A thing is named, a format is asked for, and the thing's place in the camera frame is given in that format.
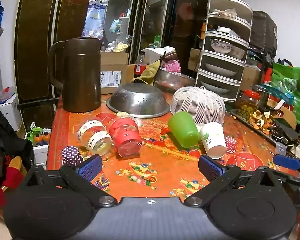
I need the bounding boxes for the green shopping bag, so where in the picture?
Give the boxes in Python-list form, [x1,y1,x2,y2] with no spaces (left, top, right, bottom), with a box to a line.
[270,59,300,124]

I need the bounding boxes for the steel colander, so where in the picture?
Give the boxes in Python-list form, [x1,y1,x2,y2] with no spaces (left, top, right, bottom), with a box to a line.
[106,82,170,119]

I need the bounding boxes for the green plastic cup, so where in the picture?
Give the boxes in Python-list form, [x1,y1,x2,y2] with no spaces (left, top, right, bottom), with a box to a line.
[168,111,200,148]

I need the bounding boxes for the black tray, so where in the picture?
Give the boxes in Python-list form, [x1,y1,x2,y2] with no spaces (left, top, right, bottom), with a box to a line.
[230,109,299,147]

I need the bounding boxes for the white plate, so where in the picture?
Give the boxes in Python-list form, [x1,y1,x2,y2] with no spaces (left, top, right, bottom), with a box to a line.
[205,63,237,77]
[200,81,230,94]

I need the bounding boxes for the red floral tablecloth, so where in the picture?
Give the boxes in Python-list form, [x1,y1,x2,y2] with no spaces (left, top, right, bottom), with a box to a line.
[46,92,300,203]

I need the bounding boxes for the plain cardboard box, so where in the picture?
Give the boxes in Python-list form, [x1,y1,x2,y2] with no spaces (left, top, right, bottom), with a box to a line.
[187,48,202,72]
[240,65,262,92]

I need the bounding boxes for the small purple dotted cup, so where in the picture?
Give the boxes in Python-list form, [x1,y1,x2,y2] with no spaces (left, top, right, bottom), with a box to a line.
[62,146,84,166]

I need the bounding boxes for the dark wooden cabinet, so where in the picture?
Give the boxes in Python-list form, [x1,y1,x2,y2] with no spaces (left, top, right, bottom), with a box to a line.
[14,0,218,131]

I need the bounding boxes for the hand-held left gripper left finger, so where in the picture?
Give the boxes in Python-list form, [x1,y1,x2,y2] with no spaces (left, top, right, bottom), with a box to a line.
[22,154,118,208]

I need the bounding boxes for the olive green cloth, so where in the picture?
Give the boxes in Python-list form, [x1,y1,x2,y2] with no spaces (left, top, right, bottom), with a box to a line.
[131,61,163,86]

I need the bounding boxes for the white tiered dish rack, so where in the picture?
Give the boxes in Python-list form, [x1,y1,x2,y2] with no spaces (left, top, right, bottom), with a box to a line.
[195,0,253,102]

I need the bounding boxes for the clear jar white label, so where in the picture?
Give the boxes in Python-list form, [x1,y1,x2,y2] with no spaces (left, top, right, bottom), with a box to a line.
[77,117,115,156]

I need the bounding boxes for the small red dotted cup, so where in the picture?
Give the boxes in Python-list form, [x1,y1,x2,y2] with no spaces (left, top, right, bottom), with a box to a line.
[225,136,238,153]

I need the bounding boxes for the white crate of bottles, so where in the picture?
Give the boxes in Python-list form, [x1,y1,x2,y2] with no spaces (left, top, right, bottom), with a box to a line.
[25,122,52,166]

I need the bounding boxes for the pink bundle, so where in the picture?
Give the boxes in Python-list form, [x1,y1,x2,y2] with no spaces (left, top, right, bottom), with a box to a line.
[165,59,182,73]

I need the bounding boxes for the cardboard box with label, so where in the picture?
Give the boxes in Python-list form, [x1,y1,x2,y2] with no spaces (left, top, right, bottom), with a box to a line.
[100,52,129,95]

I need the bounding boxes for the blue floral bowl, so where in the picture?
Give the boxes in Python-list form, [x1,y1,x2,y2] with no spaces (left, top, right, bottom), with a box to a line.
[210,39,233,54]

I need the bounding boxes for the brown plastic pitcher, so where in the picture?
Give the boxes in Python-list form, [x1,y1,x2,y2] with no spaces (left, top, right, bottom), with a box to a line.
[48,37,102,113]

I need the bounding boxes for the white cardboard box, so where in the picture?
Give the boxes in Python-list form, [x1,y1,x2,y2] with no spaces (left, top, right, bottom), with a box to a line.
[0,94,22,132]

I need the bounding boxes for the pale patterned bowl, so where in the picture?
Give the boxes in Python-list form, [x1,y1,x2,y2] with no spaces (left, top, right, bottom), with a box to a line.
[227,45,247,58]

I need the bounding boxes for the white plastic mesh food cover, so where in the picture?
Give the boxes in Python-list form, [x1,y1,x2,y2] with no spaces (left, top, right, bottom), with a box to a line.
[170,86,226,126]

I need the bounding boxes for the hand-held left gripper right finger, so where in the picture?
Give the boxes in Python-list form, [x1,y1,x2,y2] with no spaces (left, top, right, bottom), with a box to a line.
[184,154,289,207]

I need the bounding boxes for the cola bottle red label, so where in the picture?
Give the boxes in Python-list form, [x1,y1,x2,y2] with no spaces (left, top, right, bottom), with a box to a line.
[134,51,147,79]

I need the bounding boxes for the dark clothing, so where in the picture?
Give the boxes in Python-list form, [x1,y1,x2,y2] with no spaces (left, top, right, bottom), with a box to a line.
[0,92,34,180]

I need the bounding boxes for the glass jar with red lid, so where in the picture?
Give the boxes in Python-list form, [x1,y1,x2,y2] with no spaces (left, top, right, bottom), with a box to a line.
[236,89,261,119]

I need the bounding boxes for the dried orange peels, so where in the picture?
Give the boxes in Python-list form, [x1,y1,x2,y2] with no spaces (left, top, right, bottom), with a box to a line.
[250,110,274,131]

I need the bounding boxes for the wooden board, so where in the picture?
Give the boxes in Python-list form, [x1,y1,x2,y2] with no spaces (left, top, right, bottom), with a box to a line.
[267,99,297,130]

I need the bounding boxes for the steel bowl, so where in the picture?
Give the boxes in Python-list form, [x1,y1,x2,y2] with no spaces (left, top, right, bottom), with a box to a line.
[154,70,196,96]

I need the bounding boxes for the blue white snack bag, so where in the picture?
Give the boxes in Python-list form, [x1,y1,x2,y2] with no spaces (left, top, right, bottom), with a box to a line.
[81,0,109,40]

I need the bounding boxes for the small white box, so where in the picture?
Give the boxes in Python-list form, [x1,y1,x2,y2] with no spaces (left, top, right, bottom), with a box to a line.
[217,26,238,37]

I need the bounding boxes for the white paper cup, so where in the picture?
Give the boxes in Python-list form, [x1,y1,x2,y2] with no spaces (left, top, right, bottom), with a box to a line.
[199,122,227,159]

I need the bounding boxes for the black bag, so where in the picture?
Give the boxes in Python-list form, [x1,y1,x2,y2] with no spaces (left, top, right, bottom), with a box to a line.
[249,11,278,61]

